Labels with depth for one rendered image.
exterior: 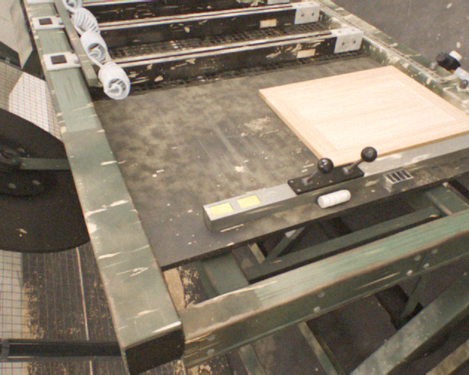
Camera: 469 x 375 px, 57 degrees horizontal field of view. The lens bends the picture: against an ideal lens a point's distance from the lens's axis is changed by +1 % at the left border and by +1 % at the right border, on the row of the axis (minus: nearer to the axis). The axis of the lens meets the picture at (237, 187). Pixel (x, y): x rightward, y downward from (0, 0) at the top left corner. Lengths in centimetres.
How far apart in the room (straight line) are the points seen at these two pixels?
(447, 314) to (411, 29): 193
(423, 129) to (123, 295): 102
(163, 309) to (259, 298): 18
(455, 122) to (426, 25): 153
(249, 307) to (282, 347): 207
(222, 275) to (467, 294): 86
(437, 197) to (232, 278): 62
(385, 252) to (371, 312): 161
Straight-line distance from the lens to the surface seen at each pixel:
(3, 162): 161
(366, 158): 103
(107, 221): 89
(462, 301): 156
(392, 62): 180
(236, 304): 81
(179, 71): 155
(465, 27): 288
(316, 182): 107
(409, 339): 162
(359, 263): 92
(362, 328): 258
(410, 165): 124
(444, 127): 148
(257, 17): 198
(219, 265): 97
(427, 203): 129
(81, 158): 105
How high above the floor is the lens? 228
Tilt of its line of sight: 43 degrees down
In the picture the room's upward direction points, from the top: 69 degrees counter-clockwise
